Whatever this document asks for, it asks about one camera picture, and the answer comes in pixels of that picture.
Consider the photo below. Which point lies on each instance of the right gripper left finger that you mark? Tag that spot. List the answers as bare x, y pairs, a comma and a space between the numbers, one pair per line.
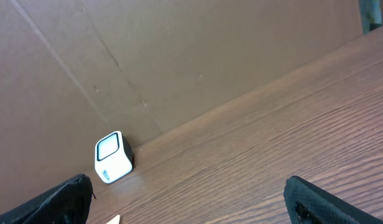
68, 202

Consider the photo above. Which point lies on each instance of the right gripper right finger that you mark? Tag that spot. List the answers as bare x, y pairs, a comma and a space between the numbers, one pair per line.
309, 204

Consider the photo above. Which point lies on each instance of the beige snack pouch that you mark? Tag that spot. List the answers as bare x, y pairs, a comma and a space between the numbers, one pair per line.
115, 220

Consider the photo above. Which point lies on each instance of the white barcode scanner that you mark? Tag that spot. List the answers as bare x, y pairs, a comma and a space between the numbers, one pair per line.
113, 157

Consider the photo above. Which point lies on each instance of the cardboard back panel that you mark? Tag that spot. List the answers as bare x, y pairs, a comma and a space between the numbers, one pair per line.
73, 71

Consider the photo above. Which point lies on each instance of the teal object behind table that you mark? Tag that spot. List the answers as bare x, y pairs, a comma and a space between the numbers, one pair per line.
371, 17

